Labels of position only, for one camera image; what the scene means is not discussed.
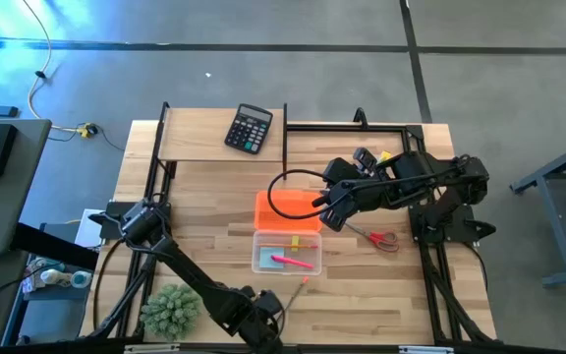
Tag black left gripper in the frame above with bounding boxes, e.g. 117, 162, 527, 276
236, 289, 285, 354

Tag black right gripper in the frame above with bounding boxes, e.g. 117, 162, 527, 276
311, 157, 370, 233

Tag dark pencil red eraser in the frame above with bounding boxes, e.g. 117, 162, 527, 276
282, 275, 311, 314

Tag clear pencil box orange lid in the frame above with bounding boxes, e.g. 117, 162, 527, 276
251, 190, 323, 276

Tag pink pen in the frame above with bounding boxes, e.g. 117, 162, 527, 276
269, 254, 315, 270

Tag red-handled scissors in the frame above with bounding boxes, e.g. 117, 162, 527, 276
344, 221, 401, 254

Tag green artificial plant ball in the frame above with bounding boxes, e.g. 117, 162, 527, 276
139, 282, 203, 343

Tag black desk calculator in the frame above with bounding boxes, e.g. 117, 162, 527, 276
223, 102, 274, 156

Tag white table clamp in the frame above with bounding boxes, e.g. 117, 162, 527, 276
397, 344, 456, 354
123, 343, 182, 354

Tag wooden shelf black legs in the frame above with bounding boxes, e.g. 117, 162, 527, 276
147, 100, 289, 182

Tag white paper sheet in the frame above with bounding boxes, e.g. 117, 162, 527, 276
74, 208, 105, 248

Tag white bottle teal cap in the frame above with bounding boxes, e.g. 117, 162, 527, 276
39, 267, 93, 289

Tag black desk beam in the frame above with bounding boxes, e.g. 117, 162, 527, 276
10, 221, 100, 271

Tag blue utility cart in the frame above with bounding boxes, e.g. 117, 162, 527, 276
0, 223, 95, 348

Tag yellow plug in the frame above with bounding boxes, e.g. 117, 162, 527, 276
76, 122, 99, 140

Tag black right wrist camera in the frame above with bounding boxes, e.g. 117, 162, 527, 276
353, 146, 378, 174

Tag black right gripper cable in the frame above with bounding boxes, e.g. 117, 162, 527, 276
266, 169, 336, 220

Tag black aluminium table frame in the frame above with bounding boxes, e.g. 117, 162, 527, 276
84, 122, 499, 345

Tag black frame bracket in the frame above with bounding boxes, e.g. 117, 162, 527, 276
353, 106, 370, 130

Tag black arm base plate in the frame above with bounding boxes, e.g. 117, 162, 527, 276
408, 204, 498, 247
88, 199, 172, 242

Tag grey metal table frame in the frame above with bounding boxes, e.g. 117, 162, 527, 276
510, 133, 566, 288

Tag white floor cable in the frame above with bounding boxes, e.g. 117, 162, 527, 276
20, 0, 87, 134

